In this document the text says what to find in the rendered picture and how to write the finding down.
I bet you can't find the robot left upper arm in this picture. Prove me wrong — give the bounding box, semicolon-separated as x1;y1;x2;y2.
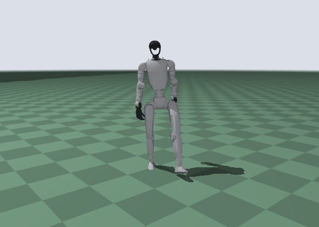
166;60;177;86

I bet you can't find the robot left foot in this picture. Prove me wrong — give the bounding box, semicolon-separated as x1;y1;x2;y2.
175;166;188;173

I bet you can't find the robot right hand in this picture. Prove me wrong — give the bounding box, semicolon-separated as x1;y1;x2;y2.
136;103;145;120

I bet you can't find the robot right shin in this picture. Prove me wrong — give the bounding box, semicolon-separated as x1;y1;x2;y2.
147;138;154;162

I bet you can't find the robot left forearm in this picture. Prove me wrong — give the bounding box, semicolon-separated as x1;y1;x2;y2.
170;85;177;100

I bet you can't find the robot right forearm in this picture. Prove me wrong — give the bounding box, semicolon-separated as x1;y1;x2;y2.
135;83;143;107

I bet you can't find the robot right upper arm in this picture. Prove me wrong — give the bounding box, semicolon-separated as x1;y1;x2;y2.
138;62;147;89

